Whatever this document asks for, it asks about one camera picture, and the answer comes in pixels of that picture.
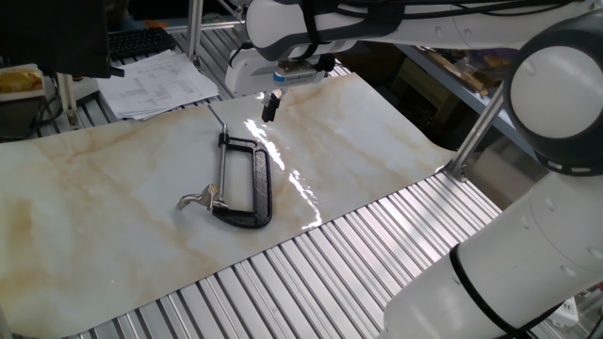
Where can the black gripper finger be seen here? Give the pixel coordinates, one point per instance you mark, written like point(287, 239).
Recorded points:
point(278, 104)
point(267, 113)

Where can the marble pattern mat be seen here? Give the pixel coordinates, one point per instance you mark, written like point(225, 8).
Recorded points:
point(118, 212)

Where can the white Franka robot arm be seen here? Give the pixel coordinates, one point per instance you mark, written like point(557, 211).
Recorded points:
point(542, 94)

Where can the black C-clamp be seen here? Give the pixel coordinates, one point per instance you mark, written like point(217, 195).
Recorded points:
point(262, 188)

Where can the box with yellow packet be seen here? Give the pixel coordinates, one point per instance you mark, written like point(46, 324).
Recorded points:
point(19, 81)

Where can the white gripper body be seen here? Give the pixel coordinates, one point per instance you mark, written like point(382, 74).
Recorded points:
point(245, 75)

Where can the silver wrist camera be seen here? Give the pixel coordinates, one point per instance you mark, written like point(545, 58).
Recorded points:
point(299, 74)

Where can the grey metal shelf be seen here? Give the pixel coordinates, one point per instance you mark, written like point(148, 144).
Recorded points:
point(452, 80)

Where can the stack of printed papers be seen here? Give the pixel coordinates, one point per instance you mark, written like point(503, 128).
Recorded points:
point(155, 85)

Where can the aluminium frame post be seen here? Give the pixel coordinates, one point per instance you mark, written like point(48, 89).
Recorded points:
point(68, 101)
point(194, 33)
point(473, 136)

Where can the black monitor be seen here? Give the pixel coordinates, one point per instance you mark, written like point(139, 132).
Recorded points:
point(52, 33)

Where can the black keyboard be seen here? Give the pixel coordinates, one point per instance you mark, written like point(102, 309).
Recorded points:
point(141, 41)

